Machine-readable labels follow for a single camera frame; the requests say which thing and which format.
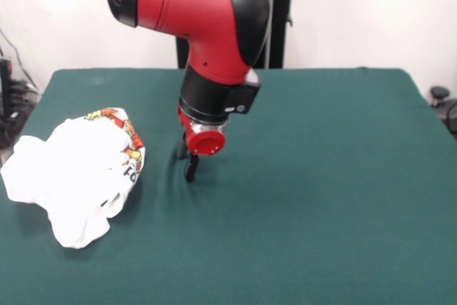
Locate dark green tablecloth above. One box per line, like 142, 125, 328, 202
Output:
0, 66, 457, 305

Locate white printed t-shirt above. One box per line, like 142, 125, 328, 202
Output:
0, 107, 147, 249

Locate black office chair base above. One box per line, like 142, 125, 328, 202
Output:
429, 86, 457, 131

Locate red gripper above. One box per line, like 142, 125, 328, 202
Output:
176, 104, 226, 182

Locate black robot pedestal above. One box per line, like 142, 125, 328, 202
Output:
174, 0, 310, 69

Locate grey wall cables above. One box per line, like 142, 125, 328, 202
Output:
0, 28, 40, 91

